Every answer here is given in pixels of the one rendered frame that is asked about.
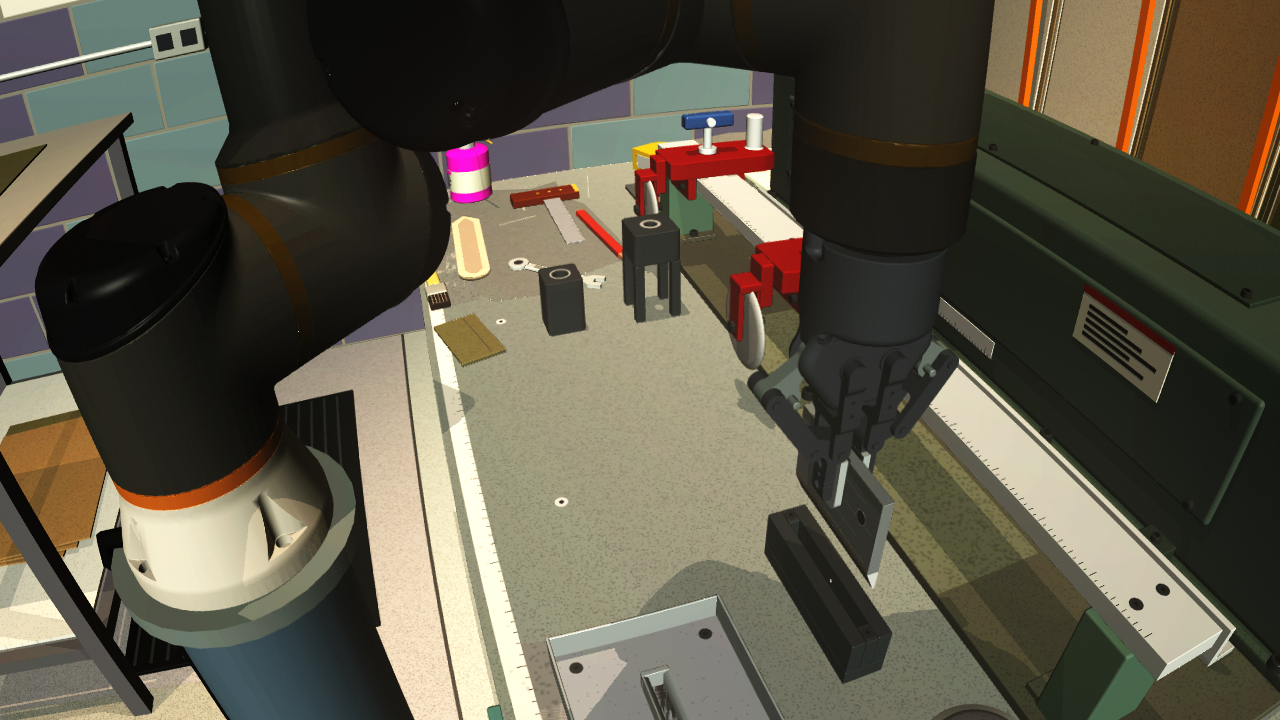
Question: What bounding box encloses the tan oval brush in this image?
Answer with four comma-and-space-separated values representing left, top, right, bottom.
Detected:
451, 217, 492, 282

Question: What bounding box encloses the red scoring head with disc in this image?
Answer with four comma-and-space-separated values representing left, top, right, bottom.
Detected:
726, 238, 807, 372
634, 139, 778, 217

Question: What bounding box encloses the brown cardboard piece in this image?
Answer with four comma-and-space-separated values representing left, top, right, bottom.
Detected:
432, 313, 508, 368

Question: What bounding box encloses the black block with legs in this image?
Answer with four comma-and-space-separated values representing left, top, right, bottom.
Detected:
621, 214, 684, 324

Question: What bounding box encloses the black block with hole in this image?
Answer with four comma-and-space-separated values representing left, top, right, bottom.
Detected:
538, 264, 588, 337

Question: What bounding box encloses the brown handled try square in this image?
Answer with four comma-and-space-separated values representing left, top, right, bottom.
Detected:
509, 184, 588, 245

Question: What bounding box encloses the green rail support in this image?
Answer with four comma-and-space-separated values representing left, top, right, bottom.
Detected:
667, 185, 718, 242
1037, 607, 1163, 720

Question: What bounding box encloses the small white scale plate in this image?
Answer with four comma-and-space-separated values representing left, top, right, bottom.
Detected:
935, 298, 997, 360

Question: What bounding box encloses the grey slotting knife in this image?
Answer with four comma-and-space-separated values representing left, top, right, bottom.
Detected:
832, 454, 895, 590

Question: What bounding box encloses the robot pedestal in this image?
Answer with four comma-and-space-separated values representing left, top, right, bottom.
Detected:
108, 470, 417, 720

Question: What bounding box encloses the blue handled ball-lock pin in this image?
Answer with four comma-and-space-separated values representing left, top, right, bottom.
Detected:
682, 111, 737, 158

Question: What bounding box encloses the grey metal table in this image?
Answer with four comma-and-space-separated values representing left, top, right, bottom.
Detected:
0, 112, 157, 717

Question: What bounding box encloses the white scaled rail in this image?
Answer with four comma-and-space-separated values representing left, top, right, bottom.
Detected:
690, 170, 1238, 683

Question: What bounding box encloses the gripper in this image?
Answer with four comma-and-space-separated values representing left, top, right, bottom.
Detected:
748, 238, 961, 507

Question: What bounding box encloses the brown cardboard sheet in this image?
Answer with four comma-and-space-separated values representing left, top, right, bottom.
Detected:
0, 408, 110, 567

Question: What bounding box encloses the white red warning label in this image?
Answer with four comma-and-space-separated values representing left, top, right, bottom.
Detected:
1072, 286, 1178, 404

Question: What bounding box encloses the black knife holder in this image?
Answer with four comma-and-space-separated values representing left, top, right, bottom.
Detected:
764, 505, 893, 684

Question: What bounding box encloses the grey metal tray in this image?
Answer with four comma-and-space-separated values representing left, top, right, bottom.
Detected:
546, 596, 787, 720

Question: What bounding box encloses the orange post shelf unit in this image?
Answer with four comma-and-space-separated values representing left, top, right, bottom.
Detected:
985, 0, 1280, 217

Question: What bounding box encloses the pink and white can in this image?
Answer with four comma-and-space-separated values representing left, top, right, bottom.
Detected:
444, 142, 494, 206

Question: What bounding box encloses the grey open-end wrench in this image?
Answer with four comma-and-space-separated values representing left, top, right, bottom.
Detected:
507, 256, 607, 292

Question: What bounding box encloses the red pencil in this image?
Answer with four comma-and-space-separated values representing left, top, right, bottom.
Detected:
574, 207, 627, 260

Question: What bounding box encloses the green machine body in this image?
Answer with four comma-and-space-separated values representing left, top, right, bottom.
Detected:
772, 72, 1280, 720

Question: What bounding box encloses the grey wall socket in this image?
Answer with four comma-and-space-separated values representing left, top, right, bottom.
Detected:
149, 17, 206, 59

